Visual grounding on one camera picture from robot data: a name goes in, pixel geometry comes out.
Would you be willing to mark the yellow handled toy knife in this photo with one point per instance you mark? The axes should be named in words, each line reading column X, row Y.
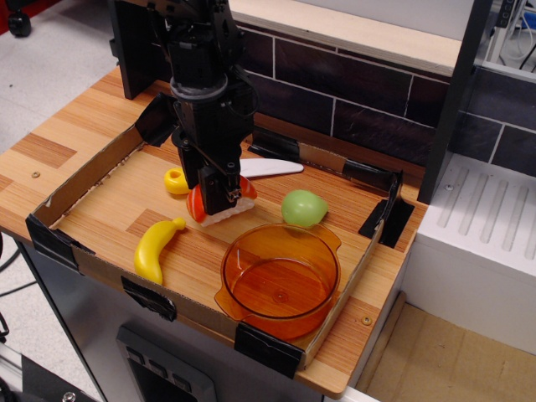
column 175, row 179

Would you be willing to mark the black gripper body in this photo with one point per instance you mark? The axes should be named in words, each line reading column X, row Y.
column 218, row 118

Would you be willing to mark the dark grey upright post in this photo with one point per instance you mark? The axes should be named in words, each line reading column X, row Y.
column 439, row 154

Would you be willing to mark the cardboard fence with black tape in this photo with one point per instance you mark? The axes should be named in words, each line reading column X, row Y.
column 93, row 221

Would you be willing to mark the white toy sink drainboard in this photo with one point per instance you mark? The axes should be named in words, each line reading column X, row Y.
column 473, row 259

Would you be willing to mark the green toy pear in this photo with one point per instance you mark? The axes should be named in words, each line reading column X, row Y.
column 303, row 208

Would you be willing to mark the orange transparent plastic pot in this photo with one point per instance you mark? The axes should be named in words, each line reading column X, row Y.
column 281, row 279

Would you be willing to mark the yellow toy banana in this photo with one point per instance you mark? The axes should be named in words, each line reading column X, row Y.
column 150, row 246

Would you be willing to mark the salmon nigiri sushi toy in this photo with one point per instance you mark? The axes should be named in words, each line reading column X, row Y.
column 197, row 211

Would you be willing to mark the grey oven control panel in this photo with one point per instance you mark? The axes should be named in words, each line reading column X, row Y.
column 158, row 375

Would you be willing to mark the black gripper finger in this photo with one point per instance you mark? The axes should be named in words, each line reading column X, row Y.
column 220, row 190
column 190, row 157

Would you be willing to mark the black caster wheel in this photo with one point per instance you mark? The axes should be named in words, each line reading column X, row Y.
column 19, row 24

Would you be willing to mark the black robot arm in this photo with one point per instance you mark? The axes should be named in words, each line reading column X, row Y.
column 200, row 41

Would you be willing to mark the black upright post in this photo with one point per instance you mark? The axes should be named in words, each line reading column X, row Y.
column 136, row 47

